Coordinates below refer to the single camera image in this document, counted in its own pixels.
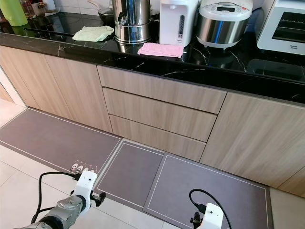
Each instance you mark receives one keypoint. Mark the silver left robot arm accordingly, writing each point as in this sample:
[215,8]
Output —
[66,212]

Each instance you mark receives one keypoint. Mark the small grey floor mat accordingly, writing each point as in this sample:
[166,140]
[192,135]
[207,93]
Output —
[131,169]

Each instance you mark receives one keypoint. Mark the large plain grey floor mat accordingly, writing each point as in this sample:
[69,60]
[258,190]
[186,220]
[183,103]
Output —
[233,183]

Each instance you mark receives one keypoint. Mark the grey floor mat panda print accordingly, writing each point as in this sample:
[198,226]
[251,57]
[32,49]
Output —
[52,138]

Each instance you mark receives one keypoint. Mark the light wood drawer front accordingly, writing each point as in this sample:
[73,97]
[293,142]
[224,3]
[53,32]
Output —
[159,88]
[157,113]
[155,137]

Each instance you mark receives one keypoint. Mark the wide light wood cabinet door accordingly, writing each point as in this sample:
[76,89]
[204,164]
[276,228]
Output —
[257,136]

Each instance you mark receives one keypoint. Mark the pink cloth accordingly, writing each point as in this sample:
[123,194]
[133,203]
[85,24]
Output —
[160,49]

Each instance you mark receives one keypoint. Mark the light green cloth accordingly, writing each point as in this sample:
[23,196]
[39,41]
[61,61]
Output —
[93,33]

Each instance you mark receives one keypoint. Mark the black glass cooktop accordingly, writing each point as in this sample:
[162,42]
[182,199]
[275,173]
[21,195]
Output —
[47,26]

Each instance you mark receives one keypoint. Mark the steel water urn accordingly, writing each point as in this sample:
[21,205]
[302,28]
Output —
[132,20]

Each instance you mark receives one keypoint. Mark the black frying pan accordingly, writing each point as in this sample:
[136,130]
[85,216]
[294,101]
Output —
[106,13]

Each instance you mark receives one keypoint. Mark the white electric thermo pot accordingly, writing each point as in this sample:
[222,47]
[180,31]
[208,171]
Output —
[173,23]

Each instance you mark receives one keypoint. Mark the silver rice cooker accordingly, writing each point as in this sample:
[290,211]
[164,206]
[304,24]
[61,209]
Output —
[221,26]

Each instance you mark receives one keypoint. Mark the glass condiment bottle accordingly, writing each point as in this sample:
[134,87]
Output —
[27,8]

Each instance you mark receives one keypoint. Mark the green plastic bottle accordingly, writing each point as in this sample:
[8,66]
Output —
[13,10]

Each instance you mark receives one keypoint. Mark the white toaster oven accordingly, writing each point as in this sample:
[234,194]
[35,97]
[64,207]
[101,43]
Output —
[281,26]

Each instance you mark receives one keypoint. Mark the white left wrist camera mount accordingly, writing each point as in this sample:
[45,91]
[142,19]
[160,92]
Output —
[86,183]

